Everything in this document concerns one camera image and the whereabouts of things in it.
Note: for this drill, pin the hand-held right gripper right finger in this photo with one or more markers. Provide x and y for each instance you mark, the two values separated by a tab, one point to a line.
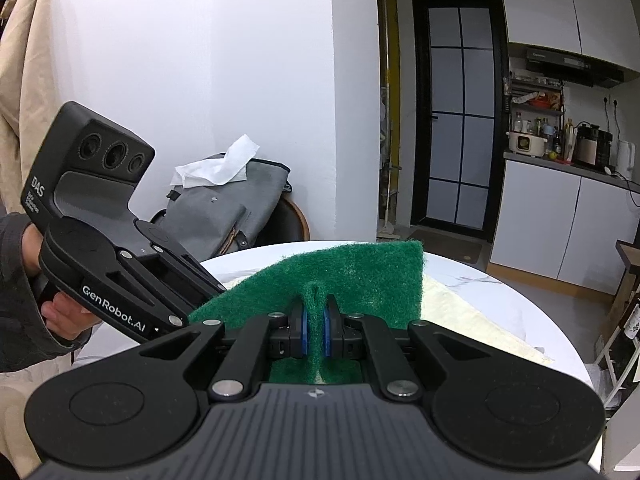
328	334

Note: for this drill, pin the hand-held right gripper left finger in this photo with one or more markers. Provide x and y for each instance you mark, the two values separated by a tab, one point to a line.
298	334

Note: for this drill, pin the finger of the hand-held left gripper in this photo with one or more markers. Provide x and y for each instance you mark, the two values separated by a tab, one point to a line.
180	260

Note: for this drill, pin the green scouring pad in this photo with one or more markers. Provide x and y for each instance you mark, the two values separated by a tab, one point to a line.
360	280

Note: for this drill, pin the person's left forearm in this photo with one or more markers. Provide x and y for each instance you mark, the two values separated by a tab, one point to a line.
15	310

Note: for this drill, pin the person's left hand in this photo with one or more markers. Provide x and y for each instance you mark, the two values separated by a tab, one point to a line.
67	316

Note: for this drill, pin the grey bag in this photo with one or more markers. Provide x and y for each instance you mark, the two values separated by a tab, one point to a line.
225	200

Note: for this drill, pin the person's beige jacket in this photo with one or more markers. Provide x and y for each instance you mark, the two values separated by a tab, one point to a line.
20	110

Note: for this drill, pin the white tissue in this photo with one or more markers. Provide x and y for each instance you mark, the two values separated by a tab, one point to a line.
220	165

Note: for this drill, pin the brown wooden chair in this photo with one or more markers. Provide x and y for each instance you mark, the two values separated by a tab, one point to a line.
294	220

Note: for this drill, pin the cream table mat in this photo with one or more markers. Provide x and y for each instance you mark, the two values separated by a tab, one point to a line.
460	322

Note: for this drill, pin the dark door mat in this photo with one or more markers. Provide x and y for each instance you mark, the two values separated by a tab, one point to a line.
445	244

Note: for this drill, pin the white lower cabinet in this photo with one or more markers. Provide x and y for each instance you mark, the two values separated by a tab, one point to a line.
540	220

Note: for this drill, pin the white cabinet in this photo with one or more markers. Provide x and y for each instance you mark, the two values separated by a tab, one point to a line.
540	220
560	0

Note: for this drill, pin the cream rice cooker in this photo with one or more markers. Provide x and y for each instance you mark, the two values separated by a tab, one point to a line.
526	144

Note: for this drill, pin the black framed glass door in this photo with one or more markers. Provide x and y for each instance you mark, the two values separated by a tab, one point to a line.
445	85

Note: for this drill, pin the white folding chair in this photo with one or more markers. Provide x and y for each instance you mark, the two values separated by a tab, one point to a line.
612	367

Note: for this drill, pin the wooden side furniture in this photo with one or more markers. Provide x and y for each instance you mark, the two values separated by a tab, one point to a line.
625	280

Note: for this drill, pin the metal kitchen shelf rack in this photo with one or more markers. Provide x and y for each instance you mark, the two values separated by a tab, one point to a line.
535	100

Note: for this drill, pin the black kitchen appliance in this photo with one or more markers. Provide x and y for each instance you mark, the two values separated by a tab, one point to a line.
590	147

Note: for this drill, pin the white electric kettle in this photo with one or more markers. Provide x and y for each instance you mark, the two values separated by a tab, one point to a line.
626	156

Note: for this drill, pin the black range hood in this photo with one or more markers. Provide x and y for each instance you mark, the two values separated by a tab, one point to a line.
570	64

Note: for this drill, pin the white upper cabinet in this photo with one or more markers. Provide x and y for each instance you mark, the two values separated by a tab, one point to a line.
560	0

